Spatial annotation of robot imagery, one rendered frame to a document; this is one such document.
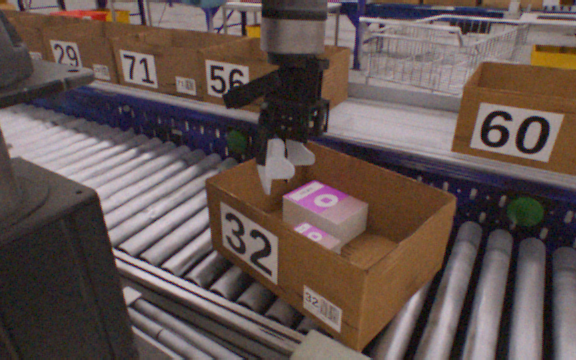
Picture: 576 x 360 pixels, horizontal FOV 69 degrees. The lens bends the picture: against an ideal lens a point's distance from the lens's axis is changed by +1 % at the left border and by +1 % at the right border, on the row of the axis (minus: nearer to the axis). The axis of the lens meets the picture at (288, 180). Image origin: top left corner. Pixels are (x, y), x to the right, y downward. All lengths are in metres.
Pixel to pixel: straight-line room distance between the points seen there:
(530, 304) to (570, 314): 0.06
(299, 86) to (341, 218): 0.37
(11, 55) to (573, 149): 0.99
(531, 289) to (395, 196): 0.30
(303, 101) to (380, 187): 0.37
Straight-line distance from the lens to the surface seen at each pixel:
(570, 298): 0.96
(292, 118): 0.60
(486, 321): 0.84
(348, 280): 0.64
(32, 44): 2.05
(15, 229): 0.48
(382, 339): 0.76
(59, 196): 0.52
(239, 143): 1.26
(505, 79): 1.32
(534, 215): 1.05
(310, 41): 0.57
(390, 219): 0.92
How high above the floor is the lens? 1.31
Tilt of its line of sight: 29 degrees down
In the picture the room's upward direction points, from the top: straight up
